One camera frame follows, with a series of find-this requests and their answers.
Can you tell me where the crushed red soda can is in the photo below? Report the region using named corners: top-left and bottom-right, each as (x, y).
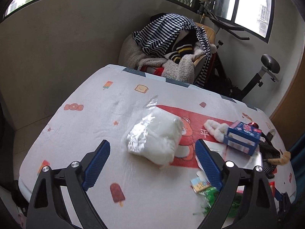
top-left (248, 122), bottom-right (259, 129)

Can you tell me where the white plastic bag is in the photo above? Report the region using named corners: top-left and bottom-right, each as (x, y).
top-left (121, 95), bottom-right (184, 168)

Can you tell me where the red cigarette pack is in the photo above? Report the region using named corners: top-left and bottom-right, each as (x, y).
top-left (269, 181), bottom-right (290, 202)

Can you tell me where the black polka dot cloth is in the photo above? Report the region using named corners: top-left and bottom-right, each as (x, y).
top-left (258, 129), bottom-right (283, 179)

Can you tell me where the small colourful snack wrapper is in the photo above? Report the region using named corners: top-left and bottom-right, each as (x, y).
top-left (190, 177), bottom-right (211, 193)

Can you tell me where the blue curtain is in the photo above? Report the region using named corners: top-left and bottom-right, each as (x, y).
top-left (290, 134), bottom-right (305, 212)

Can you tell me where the blue paper carton box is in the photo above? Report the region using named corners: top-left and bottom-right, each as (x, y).
top-left (223, 120), bottom-right (262, 156)

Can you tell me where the white crumpled tissue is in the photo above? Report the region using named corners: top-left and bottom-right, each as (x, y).
top-left (204, 119), bottom-right (229, 143)

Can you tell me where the wooden door panel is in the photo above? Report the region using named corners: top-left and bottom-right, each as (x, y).
top-left (271, 57), bottom-right (305, 149)

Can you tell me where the white cartoon print blanket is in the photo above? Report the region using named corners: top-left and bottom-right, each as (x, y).
top-left (19, 65), bottom-right (297, 228)

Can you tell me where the black exercise bike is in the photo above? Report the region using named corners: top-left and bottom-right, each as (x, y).
top-left (195, 0), bottom-right (281, 102)

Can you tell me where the geometric pattern bed sheet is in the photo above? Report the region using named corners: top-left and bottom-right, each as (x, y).
top-left (122, 67), bottom-right (258, 111)

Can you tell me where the beige fleece garment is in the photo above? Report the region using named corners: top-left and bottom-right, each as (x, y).
top-left (118, 35), bottom-right (207, 84)

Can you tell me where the black yellow striped garment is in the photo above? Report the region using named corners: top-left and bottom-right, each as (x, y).
top-left (164, 30), bottom-right (197, 64)

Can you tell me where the tan chair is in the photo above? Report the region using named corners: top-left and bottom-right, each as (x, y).
top-left (193, 22), bottom-right (217, 69)

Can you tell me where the striped navy white shirt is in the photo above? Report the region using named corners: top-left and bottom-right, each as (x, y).
top-left (131, 13), bottom-right (209, 87)

